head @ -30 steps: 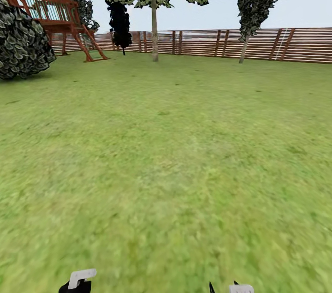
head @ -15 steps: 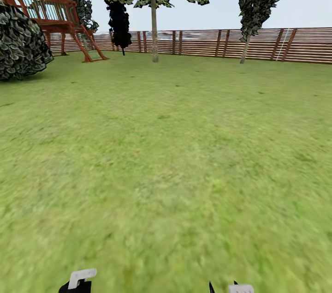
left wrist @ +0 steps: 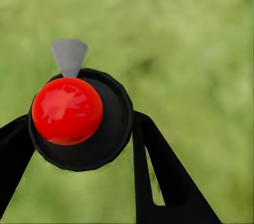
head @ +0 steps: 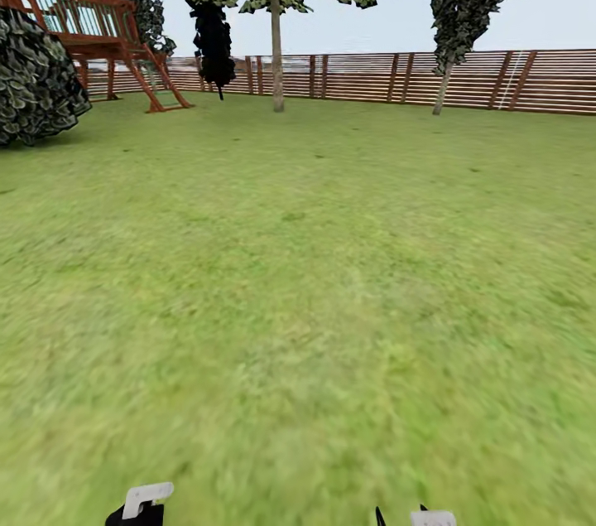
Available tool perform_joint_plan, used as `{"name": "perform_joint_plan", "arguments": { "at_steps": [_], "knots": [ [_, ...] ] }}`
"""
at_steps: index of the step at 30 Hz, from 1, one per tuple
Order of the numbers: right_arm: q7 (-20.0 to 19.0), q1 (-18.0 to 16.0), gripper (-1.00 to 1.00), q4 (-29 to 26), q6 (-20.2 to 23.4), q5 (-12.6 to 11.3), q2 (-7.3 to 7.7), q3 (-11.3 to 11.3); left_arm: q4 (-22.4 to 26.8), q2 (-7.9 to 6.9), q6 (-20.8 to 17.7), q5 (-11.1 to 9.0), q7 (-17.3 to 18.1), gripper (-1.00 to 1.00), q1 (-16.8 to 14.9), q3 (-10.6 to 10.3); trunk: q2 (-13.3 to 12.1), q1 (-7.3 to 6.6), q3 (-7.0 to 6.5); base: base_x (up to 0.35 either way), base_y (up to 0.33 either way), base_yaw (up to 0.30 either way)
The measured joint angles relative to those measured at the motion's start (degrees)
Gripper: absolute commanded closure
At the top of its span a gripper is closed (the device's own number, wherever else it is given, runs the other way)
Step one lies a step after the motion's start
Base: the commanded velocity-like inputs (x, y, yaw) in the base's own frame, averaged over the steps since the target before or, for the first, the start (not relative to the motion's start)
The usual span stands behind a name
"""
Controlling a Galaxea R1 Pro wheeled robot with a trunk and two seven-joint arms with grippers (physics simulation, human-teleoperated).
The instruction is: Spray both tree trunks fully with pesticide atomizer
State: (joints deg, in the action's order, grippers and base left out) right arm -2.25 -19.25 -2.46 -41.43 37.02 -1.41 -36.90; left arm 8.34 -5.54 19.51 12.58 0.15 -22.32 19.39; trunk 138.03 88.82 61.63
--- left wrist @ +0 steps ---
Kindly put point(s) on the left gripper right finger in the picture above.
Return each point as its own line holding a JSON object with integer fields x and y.
{"x": 184, "y": 202}

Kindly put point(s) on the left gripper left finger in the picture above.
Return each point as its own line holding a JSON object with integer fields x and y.
{"x": 16, "y": 150}

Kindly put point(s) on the pesticide atomizer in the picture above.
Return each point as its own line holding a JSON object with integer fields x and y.
{"x": 83, "y": 118}

